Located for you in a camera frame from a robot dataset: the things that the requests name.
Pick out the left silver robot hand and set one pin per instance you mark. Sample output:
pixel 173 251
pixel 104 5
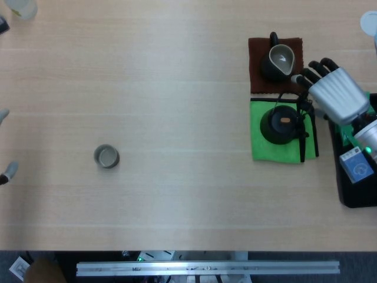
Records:
pixel 10 171

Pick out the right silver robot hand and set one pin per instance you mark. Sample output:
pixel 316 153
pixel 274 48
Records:
pixel 338 91

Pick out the small dark tea cup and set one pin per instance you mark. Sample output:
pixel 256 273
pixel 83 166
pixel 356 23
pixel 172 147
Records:
pixel 106 163

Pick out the green tea packet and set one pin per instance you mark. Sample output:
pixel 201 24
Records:
pixel 347 137

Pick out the dark ceramic pouring pitcher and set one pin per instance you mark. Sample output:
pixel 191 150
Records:
pixel 269 72

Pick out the white round plastic lid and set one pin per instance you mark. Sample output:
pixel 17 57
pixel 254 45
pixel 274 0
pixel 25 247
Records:
pixel 369 23

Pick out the blue and white small box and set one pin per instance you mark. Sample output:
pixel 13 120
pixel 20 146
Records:
pixel 357 168

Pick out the brown cloth mat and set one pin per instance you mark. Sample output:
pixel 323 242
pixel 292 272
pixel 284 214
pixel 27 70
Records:
pixel 256 59

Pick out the green microfiber cloth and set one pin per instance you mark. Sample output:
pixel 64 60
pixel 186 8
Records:
pixel 265 151

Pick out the white floor socket box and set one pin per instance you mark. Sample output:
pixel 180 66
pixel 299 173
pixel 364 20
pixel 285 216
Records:
pixel 19 268

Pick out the black plastic tray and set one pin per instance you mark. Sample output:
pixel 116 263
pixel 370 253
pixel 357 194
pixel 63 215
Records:
pixel 353 194

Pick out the brown round stool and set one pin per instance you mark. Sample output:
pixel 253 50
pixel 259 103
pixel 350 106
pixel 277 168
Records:
pixel 44 272

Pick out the frosted glass bottle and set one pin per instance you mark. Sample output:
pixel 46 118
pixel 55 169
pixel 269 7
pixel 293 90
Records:
pixel 25 9

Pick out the aluminium profile rail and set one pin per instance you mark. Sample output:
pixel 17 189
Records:
pixel 206 268

